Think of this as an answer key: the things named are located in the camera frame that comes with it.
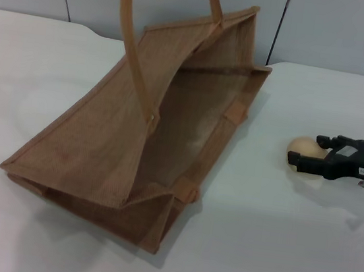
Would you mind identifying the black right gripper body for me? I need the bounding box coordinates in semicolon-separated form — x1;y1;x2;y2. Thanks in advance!
320;134;364;186

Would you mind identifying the round egg yolk pastry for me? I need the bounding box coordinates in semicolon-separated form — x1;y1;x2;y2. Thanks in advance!
283;134;330;181

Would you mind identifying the brown woven handbag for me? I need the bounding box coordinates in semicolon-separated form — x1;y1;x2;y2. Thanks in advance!
0;0;282;259

